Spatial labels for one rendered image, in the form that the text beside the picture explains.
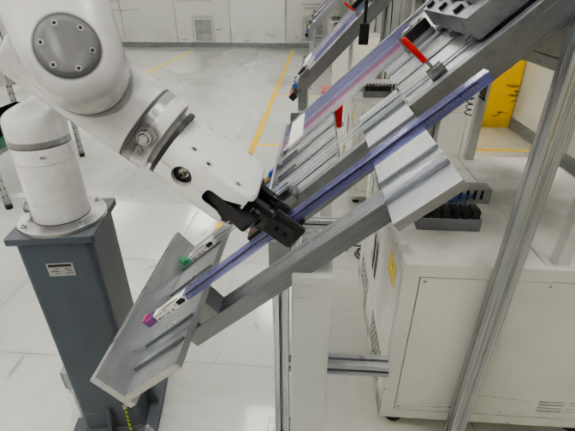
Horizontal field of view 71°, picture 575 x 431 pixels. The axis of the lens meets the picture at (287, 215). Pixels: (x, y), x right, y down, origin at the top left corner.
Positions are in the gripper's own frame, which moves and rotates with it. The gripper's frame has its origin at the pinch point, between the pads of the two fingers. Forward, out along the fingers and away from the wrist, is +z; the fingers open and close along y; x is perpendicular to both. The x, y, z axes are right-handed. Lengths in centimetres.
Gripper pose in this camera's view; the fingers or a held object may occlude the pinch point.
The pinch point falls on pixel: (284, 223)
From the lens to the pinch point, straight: 47.0
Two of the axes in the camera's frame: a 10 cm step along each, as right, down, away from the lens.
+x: -6.3, 6.6, 4.2
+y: 0.6, -4.9, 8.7
